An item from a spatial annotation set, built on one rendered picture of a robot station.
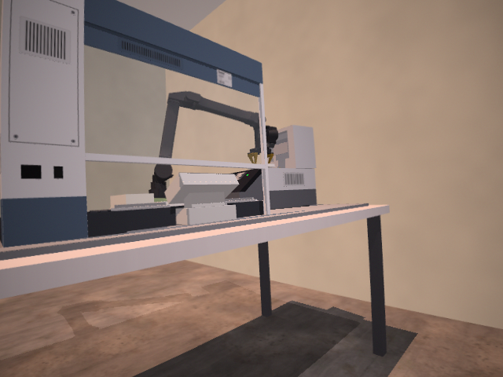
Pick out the white thermal cycler with black keypad panel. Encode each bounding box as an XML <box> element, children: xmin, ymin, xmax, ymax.
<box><xmin>225</xmin><ymin>125</ymin><xmax>317</xmax><ymax>209</ymax></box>

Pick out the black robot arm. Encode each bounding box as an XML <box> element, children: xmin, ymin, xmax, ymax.
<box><xmin>149</xmin><ymin>126</ymin><xmax>278</xmax><ymax>198</ymax></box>

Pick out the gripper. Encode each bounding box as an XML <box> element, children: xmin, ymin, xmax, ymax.
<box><xmin>267</xmin><ymin>148</ymin><xmax>274</xmax><ymax>163</ymax></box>

